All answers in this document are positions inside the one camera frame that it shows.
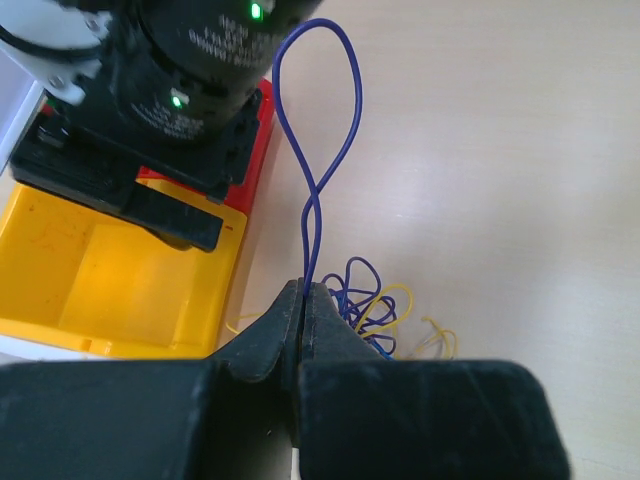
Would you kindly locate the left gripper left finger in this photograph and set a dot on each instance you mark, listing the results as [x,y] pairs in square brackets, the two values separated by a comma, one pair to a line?
[226,416]

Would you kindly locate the yellow plastic bin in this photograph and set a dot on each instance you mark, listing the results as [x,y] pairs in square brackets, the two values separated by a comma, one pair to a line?
[80,280]

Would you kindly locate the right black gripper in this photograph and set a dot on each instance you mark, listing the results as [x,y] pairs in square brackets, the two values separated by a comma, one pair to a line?
[177,93]

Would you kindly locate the white plastic bin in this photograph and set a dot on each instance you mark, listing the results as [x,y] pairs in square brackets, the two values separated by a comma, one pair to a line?
[20,94]

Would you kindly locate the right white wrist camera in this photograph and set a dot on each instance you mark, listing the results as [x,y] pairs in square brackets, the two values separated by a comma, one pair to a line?
[58,43]

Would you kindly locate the red plastic bin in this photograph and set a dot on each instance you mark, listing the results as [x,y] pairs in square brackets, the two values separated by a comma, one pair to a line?
[240,197]

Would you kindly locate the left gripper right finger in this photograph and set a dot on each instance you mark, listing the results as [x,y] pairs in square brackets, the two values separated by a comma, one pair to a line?
[364,417]

